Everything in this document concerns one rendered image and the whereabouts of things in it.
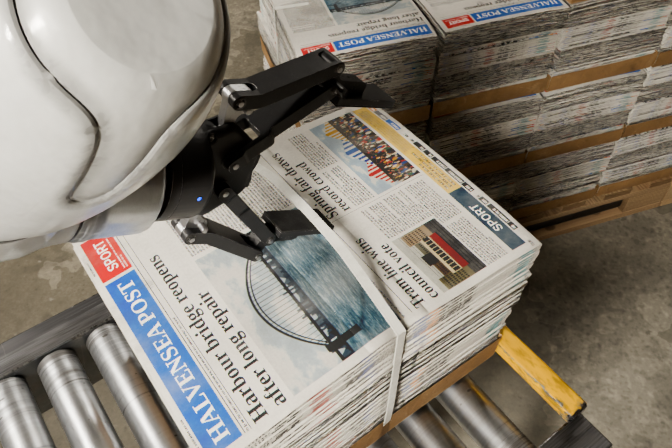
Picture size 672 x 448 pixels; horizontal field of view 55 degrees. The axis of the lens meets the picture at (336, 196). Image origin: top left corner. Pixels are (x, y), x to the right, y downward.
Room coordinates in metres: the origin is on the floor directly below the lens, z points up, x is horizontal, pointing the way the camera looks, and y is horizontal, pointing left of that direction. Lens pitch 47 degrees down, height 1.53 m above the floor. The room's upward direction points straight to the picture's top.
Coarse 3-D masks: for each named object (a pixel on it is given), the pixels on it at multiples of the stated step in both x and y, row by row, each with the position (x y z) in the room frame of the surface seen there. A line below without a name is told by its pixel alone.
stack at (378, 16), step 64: (320, 0) 1.20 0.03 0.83; (384, 0) 1.20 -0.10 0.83; (448, 0) 1.20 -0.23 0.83; (512, 0) 1.20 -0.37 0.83; (640, 0) 1.25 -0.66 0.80; (384, 64) 1.05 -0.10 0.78; (448, 64) 1.10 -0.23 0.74; (512, 64) 1.15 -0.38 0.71; (576, 64) 1.21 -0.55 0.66; (448, 128) 1.10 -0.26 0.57; (512, 128) 1.16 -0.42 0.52; (576, 128) 1.23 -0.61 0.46; (512, 192) 1.18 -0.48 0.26; (576, 192) 1.26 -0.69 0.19; (640, 192) 1.33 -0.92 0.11
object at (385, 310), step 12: (264, 168) 0.48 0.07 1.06; (276, 180) 0.45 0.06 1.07; (288, 192) 0.43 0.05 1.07; (300, 204) 0.42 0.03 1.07; (312, 216) 0.40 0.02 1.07; (324, 228) 0.39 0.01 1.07; (336, 240) 0.37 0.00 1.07; (348, 252) 0.36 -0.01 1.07; (348, 264) 0.35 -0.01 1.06; (360, 276) 0.34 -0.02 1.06; (372, 288) 0.33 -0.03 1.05; (372, 300) 0.32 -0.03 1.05; (384, 300) 0.32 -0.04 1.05; (384, 312) 0.31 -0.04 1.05; (396, 324) 0.30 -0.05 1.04
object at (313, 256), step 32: (256, 192) 0.47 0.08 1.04; (288, 256) 0.38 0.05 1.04; (320, 256) 0.38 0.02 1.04; (320, 288) 0.34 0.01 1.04; (352, 288) 0.34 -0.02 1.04; (384, 288) 0.34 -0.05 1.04; (352, 320) 0.31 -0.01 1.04; (384, 320) 0.31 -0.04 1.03; (416, 320) 0.31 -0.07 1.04; (384, 352) 0.29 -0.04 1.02; (416, 352) 0.31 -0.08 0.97; (384, 384) 0.29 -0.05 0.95; (384, 416) 0.30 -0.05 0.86
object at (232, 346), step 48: (96, 240) 0.40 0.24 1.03; (144, 240) 0.40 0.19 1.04; (96, 288) 0.35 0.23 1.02; (144, 288) 0.35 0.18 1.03; (192, 288) 0.34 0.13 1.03; (240, 288) 0.34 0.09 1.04; (288, 288) 0.34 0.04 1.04; (144, 336) 0.30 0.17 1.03; (192, 336) 0.29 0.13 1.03; (240, 336) 0.29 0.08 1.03; (288, 336) 0.29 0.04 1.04; (336, 336) 0.29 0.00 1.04; (192, 384) 0.25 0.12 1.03; (240, 384) 0.25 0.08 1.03; (288, 384) 0.25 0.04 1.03; (336, 384) 0.25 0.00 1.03; (192, 432) 0.21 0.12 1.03; (240, 432) 0.21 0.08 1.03; (288, 432) 0.22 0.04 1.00; (336, 432) 0.26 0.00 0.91
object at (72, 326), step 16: (80, 304) 0.48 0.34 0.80; (96, 304) 0.48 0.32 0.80; (48, 320) 0.45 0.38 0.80; (64, 320) 0.45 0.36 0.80; (80, 320) 0.45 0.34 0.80; (96, 320) 0.45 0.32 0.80; (112, 320) 0.46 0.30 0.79; (16, 336) 0.43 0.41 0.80; (32, 336) 0.43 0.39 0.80; (48, 336) 0.43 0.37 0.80; (64, 336) 0.43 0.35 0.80; (80, 336) 0.43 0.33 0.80; (0, 352) 0.41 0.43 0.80; (16, 352) 0.41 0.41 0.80; (32, 352) 0.41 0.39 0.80; (48, 352) 0.41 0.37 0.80; (80, 352) 0.43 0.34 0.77; (0, 368) 0.38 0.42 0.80; (16, 368) 0.38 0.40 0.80; (32, 368) 0.39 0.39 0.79; (96, 368) 0.43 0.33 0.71; (32, 384) 0.39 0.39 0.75; (48, 400) 0.39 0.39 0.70
